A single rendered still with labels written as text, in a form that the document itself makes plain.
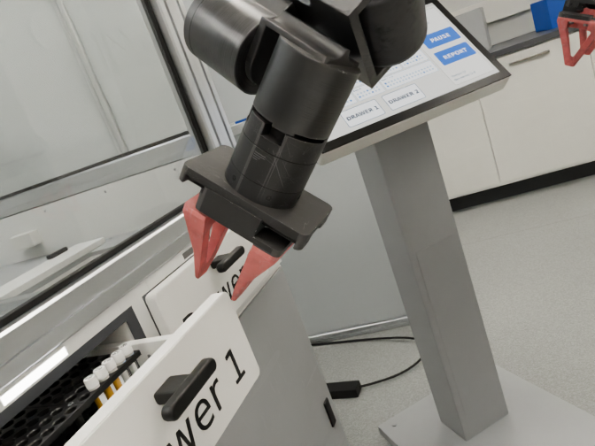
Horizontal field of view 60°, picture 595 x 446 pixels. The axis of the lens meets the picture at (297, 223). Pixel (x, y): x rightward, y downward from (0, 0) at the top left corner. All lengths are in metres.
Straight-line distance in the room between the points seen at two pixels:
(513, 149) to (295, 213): 3.09
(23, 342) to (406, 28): 0.44
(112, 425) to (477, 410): 1.28
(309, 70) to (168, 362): 0.29
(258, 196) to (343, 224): 1.81
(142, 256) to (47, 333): 0.17
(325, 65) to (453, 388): 1.28
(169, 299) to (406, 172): 0.77
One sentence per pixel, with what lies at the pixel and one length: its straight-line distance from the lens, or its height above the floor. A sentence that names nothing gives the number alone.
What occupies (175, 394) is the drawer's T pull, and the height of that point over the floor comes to 0.91.
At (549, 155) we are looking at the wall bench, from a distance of 3.47.
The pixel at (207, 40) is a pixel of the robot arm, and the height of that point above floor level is 1.16.
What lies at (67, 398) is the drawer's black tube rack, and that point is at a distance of 0.59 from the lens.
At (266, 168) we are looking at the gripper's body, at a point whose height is 1.06.
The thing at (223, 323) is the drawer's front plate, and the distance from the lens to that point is 0.56.
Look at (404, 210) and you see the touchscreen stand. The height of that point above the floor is 0.74.
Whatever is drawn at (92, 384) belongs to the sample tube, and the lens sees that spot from 0.57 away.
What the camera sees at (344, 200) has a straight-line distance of 2.12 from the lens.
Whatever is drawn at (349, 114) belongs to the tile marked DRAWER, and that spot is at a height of 1.01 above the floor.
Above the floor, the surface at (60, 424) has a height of 0.90.
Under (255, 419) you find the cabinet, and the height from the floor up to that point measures 0.65.
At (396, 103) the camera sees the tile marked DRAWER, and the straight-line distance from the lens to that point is 1.18.
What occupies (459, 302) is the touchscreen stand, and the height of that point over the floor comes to 0.44.
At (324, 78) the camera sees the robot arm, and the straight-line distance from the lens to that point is 0.32.
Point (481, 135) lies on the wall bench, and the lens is 3.37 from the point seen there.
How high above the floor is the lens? 1.11
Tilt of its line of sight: 14 degrees down
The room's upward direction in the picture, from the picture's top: 20 degrees counter-clockwise
